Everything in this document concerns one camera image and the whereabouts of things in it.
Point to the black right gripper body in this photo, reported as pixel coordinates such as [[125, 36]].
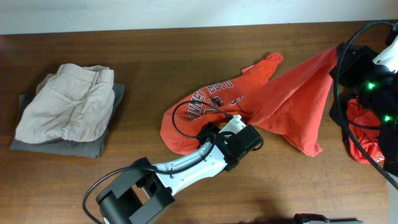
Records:
[[358, 74]]

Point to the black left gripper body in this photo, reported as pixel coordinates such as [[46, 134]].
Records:
[[209, 130]]

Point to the orange soccer t-shirt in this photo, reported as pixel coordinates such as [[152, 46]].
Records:
[[290, 105]]

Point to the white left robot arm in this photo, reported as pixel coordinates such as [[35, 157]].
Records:
[[144, 191]]

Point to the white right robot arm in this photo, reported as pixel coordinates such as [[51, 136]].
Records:
[[365, 101]]

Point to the red patterned garment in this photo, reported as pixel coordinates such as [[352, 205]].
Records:
[[367, 138]]

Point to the beige folded shorts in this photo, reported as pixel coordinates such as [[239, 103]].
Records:
[[74, 104]]

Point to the grey folded garment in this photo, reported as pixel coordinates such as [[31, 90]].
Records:
[[92, 149]]

